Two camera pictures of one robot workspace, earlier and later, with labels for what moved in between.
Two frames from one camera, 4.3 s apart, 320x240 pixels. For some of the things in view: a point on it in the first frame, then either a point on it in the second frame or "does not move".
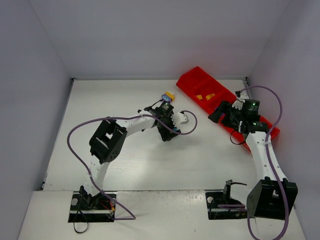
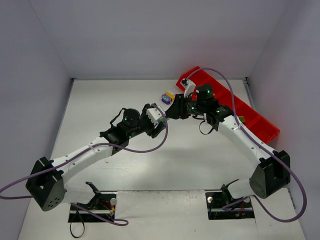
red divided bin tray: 209,94 does not move
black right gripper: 226,110 → 180,106
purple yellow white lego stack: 168,96 does not move
